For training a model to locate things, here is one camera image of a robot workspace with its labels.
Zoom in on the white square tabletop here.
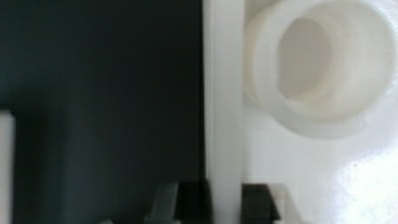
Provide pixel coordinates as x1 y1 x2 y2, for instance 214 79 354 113
203 0 398 224

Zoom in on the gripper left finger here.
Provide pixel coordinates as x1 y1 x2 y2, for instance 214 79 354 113
148 182 180 224

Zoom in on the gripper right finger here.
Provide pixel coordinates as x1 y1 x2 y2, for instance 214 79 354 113
242 184 281 224

